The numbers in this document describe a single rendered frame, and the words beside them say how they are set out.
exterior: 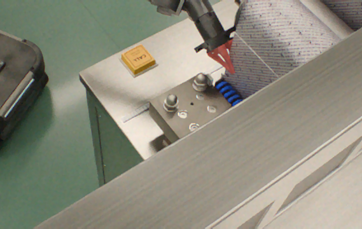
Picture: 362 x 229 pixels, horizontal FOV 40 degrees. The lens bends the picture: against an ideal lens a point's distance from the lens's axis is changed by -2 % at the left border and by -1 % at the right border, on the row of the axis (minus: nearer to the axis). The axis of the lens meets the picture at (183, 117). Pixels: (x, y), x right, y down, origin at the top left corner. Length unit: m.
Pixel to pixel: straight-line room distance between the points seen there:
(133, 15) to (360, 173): 2.18
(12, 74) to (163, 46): 0.97
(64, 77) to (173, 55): 1.15
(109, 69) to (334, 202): 0.88
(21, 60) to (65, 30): 0.47
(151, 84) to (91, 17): 1.42
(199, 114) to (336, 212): 0.58
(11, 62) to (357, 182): 1.84
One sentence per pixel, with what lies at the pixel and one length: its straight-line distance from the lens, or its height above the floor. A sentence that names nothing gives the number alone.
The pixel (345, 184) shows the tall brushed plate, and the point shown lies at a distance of 0.71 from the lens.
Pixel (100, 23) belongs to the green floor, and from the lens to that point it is 2.73.
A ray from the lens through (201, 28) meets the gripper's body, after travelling 1.19.
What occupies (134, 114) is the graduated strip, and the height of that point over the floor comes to 0.90.
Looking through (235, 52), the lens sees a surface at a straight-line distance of 1.17.
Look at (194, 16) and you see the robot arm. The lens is 1.20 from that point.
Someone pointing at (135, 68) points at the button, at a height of 0.92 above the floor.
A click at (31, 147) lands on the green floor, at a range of 2.35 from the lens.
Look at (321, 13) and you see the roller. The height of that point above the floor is 1.23.
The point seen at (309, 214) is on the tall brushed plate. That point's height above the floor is 1.44.
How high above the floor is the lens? 2.04
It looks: 58 degrees down
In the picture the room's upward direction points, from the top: 10 degrees clockwise
